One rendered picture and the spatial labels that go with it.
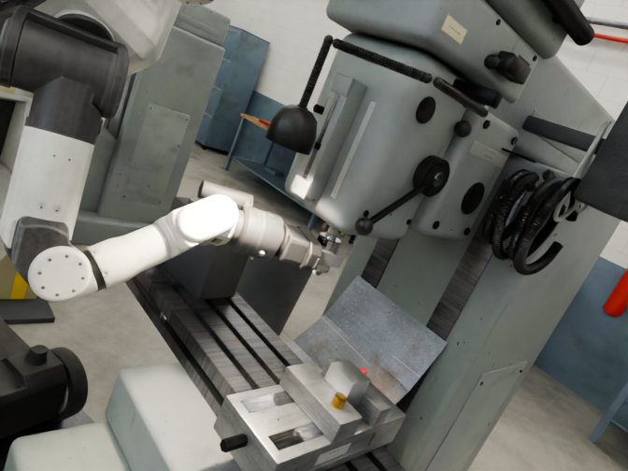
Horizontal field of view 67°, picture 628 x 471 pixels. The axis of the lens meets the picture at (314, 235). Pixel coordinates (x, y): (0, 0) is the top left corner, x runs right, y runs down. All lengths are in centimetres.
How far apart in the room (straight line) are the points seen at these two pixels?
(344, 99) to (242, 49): 735
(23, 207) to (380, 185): 52
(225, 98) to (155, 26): 729
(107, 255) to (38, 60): 28
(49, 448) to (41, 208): 51
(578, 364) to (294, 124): 459
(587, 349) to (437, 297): 391
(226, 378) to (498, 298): 62
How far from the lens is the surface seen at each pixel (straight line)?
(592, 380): 508
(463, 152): 92
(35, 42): 74
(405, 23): 77
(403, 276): 126
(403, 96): 77
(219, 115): 815
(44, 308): 277
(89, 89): 74
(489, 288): 115
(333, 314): 133
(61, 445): 108
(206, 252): 119
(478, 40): 83
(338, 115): 79
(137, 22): 84
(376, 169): 78
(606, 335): 500
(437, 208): 92
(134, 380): 105
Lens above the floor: 150
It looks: 15 degrees down
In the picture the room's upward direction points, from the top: 23 degrees clockwise
